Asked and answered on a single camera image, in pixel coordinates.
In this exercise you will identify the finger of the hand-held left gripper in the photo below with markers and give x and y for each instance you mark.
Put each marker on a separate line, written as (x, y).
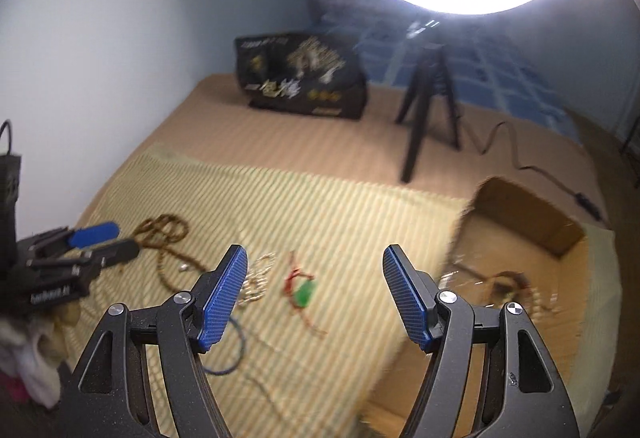
(95, 233)
(115, 251)

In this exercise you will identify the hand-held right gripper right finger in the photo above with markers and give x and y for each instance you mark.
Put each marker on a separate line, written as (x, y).
(406, 298)

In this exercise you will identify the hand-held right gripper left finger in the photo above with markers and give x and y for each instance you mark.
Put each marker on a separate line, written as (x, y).
(225, 298)

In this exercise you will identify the blue bangle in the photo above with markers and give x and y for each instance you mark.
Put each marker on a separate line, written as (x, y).
(242, 343)

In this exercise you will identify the pearl earring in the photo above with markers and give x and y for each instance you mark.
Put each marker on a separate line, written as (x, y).
(185, 268)

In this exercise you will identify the cardboard box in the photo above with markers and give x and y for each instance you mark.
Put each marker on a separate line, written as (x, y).
(520, 243)

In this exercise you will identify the person's left hand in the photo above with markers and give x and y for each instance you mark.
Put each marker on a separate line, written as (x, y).
(35, 348)

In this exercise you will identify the black tripod stand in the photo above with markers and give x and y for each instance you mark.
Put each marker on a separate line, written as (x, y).
(431, 73)

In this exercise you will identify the black printed bag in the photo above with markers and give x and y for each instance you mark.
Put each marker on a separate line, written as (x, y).
(300, 73)

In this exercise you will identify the blue checkered bedsheet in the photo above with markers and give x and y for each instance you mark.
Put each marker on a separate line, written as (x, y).
(500, 68)

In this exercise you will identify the folded floral quilt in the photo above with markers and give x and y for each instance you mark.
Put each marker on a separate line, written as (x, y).
(330, 3)

